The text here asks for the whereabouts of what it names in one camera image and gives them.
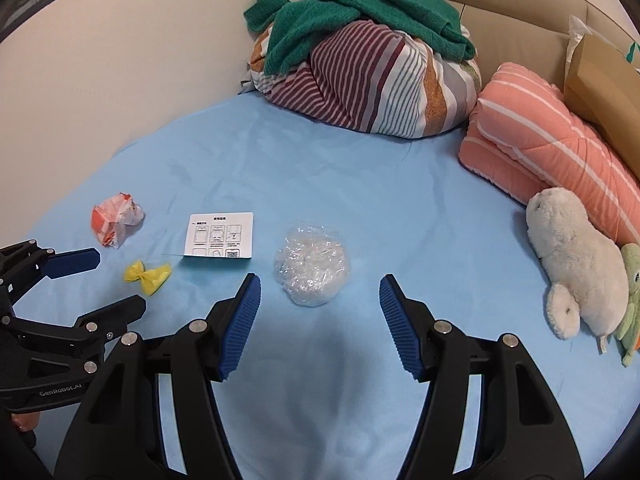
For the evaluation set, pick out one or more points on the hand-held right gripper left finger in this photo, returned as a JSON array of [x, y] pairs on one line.
[[242, 320]]

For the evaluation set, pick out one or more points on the green plush toy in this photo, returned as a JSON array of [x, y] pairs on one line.
[[632, 310]]

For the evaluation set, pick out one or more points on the white plush seal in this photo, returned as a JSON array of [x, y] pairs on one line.
[[575, 260]]

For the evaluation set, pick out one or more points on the white instruction leaflet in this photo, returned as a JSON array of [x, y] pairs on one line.
[[220, 235]]

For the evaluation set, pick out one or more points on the pink striped folded blanket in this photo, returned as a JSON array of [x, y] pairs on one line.
[[540, 130]]

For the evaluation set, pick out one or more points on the green towel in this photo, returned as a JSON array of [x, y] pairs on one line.
[[350, 10]]

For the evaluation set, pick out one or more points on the orange white crumpled wrapper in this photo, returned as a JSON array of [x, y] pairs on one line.
[[112, 217]]

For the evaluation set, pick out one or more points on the person's left hand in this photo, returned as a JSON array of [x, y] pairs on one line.
[[25, 419]]

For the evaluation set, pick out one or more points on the yellow bow-shaped wrapper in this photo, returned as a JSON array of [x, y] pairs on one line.
[[150, 276]]

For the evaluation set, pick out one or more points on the beige padded headboard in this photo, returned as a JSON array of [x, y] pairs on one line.
[[510, 10]]

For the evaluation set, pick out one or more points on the striped bundled quilt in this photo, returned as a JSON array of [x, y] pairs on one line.
[[370, 80]]

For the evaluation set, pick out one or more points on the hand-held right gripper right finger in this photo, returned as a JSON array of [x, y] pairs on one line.
[[397, 320]]

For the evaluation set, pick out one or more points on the light blue bed sheet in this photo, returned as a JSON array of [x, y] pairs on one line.
[[320, 175]]

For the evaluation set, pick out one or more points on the white plastic bag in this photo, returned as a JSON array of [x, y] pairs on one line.
[[575, 40]]

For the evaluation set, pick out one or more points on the brown cardboard box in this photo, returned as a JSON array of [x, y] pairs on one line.
[[605, 90]]

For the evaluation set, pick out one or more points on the clear plastic ball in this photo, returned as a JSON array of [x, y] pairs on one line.
[[312, 265]]

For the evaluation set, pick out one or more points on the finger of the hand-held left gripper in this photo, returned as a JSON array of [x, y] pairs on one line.
[[117, 312], [75, 261]]

